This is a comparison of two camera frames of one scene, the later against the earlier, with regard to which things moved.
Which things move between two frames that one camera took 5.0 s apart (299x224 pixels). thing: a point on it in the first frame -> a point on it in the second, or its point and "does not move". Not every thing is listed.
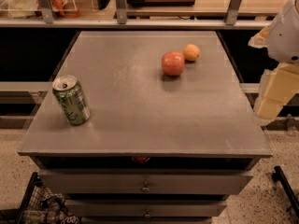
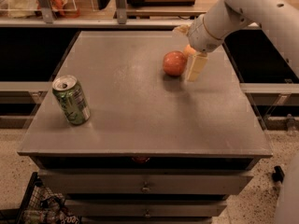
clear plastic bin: (22, 2) does not move
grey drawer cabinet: (156, 148) does not move
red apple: (173, 63) does not move
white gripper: (286, 36) -> (199, 35)
